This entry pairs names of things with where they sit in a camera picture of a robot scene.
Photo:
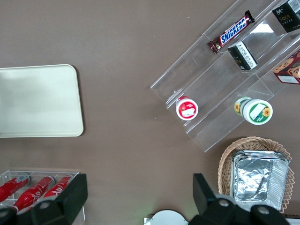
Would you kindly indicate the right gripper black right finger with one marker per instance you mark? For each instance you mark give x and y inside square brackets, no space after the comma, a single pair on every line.
[211,211]

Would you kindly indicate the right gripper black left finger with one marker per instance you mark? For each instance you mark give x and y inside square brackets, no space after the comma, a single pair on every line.
[70,199]

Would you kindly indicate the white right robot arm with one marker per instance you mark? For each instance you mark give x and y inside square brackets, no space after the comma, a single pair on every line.
[165,218]

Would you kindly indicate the light tan wicker basket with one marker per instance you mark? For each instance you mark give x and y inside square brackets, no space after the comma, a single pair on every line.
[226,159]

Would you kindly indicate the cream rectangular plastic tray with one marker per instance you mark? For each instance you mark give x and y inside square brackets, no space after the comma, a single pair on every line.
[39,100]

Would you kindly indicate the red cola bottle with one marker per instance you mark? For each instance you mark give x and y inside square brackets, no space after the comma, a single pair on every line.
[12,187]
[56,188]
[32,193]

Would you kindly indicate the clear acrylic bottle rack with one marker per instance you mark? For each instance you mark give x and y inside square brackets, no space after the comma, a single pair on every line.
[47,174]

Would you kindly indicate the stacked aluminium foil containers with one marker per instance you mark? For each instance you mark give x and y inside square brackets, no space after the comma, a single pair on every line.
[255,178]

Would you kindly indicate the red lid yogurt cup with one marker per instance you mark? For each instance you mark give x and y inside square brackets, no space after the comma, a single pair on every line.
[187,110]

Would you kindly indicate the green lid yogurt cup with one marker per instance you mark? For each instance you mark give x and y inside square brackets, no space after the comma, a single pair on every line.
[257,112]

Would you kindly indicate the clear acrylic stepped shelf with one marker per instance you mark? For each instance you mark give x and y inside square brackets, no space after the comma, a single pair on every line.
[211,82]

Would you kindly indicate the small black carton box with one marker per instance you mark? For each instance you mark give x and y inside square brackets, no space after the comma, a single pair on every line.
[287,17]
[242,56]

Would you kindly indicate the red cookie box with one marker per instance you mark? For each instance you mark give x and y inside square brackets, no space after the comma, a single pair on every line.
[289,70]

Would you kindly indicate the Snickers chocolate bar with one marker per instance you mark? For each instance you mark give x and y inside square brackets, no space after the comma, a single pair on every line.
[232,31]

